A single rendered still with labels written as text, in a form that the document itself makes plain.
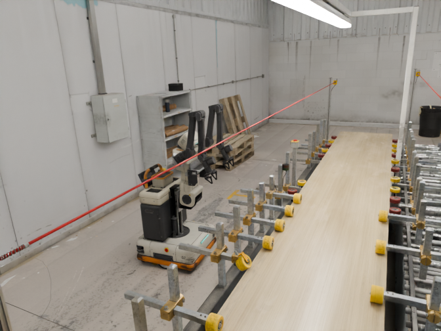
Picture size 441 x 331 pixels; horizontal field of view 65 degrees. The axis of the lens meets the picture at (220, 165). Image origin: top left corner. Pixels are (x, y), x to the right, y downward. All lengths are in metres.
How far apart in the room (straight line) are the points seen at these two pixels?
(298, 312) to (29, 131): 3.37
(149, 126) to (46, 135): 1.63
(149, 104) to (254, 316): 4.07
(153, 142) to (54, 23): 2.06
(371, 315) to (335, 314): 0.16
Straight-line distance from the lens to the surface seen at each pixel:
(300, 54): 10.85
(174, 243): 3.61
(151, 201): 3.48
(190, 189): 3.41
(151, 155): 5.51
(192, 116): 3.01
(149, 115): 5.36
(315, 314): 1.80
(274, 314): 1.78
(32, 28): 4.38
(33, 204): 4.39
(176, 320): 1.82
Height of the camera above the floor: 2.06
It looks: 17 degrees down
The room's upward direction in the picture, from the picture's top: 2 degrees counter-clockwise
